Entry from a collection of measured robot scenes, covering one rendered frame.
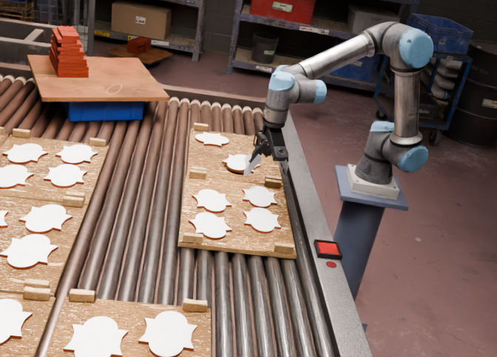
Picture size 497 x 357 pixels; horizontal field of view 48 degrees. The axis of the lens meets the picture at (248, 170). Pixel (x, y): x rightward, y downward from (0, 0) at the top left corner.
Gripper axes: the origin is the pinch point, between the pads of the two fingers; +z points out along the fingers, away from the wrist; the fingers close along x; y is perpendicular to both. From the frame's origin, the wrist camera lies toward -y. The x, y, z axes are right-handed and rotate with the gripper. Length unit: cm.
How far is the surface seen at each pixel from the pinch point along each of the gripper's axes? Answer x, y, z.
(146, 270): 46, -30, 10
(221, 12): -151, 477, 58
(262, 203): 1.7, -4.5, 7.4
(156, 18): -72, 463, 67
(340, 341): 4, -64, 10
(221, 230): 20.7, -18.3, 7.3
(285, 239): 1.3, -23.5, 8.3
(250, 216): 8.8, -11.8, 7.4
